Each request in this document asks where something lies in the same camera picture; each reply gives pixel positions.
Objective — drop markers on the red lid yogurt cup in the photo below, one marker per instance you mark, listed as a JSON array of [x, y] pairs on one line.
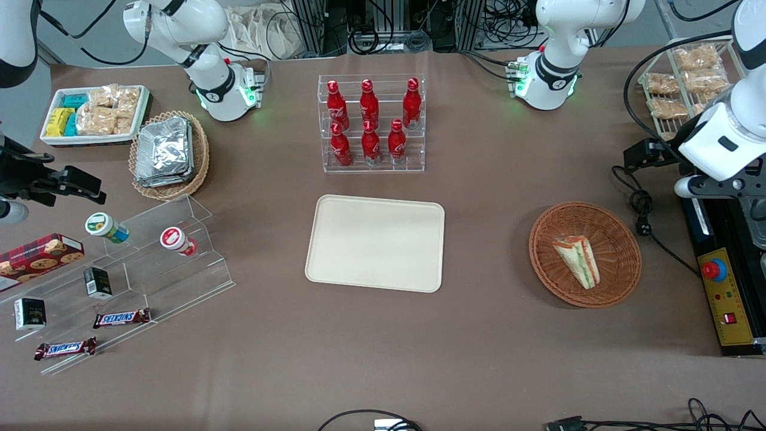
[[175, 239]]

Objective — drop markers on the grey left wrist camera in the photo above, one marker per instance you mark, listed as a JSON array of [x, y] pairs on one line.
[[685, 187]]

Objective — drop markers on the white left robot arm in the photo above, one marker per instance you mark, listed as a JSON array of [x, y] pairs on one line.
[[562, 36]]

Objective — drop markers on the teal snack pack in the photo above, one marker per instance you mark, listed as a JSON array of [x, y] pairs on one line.
[[71, 124], [75, 101]]

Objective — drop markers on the red cookie box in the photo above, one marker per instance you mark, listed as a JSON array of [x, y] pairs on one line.
[[36, 260]]

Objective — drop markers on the clear acrylic bottle rack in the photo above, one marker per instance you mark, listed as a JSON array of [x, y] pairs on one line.
[[413, 155]]

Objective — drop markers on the clear acrylic stepped shelf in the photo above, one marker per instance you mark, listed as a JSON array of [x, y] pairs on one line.
[[179, 281]]

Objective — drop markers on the beige rectangular tray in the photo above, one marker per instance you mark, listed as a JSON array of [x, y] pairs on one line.
[[374, 242]]

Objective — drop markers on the red cola bottle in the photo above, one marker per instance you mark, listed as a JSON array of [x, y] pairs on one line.
[[411, 105], [337, 108], [369, 105], [397, 145], [341, 148], [371, 146]]

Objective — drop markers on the metal pan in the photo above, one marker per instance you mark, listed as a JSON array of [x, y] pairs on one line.
[[757, 230]]

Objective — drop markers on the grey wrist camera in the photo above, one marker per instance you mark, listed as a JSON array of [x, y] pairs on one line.
[[12, 212], [685, 187]]

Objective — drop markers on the small black box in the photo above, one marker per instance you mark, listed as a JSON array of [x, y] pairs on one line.
[[97, 283], [30, 314]]

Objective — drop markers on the yellow snack pack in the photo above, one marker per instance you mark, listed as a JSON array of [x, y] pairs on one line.
[[58, 121]]

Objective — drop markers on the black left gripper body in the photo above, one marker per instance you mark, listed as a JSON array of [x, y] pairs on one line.
[[668, 151]]

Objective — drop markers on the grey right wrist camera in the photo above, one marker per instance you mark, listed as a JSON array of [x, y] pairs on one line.
[[12, 212]]

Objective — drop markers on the Snickers chocolate bar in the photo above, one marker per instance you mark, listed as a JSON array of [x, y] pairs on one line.
[[64, 348], [121, 318]]

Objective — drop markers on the white cloth bag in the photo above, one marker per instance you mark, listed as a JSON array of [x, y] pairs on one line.
[[257, 33]]

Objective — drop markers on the oval wicker basket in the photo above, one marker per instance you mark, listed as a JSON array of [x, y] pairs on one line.
[[200, 155]]

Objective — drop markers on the red emergency stop button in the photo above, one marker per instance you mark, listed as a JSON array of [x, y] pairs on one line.
[[714, 270]]

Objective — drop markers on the aluminium frame post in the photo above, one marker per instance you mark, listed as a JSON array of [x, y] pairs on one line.
[[470, 24], [311, 27]]

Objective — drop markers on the triangular sandwich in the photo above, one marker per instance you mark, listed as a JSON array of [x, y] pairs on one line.
[[577, 260]]

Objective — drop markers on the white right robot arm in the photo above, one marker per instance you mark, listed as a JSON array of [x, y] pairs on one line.
[[203, 24]]

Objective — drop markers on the green lid yogurt cup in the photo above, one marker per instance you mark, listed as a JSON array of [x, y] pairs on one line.
[[103, 226]]

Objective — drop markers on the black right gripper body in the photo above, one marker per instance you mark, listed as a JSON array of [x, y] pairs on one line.
[[19, 178]]

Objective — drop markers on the white rectangular snack bin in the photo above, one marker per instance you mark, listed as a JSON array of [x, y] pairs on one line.
[[54, 99]]

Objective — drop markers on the clear bag of crackers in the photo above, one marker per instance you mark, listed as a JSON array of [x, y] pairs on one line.
[[96, 121], [103, 96], [667, 108], [128, 100], [697, 57], [705, 81], [706, 106], [662, 84]]

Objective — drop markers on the round brown wicker basket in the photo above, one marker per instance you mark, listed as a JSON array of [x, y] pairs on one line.
[[616, 263]]

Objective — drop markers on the black appliance with yellow panel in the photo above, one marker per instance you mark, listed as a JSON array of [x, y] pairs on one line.
[[727, 305]]

